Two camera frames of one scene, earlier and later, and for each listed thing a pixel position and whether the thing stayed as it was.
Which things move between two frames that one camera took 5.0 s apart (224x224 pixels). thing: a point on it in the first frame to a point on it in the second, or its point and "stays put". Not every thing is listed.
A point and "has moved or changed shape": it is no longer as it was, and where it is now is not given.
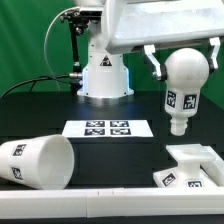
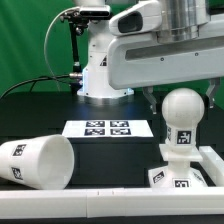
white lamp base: x=187 y=174 has moved or changed shape
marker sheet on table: x=107 y=128 stays put
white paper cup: x=43 y=162 stays put
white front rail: x=112 y=202 stays put
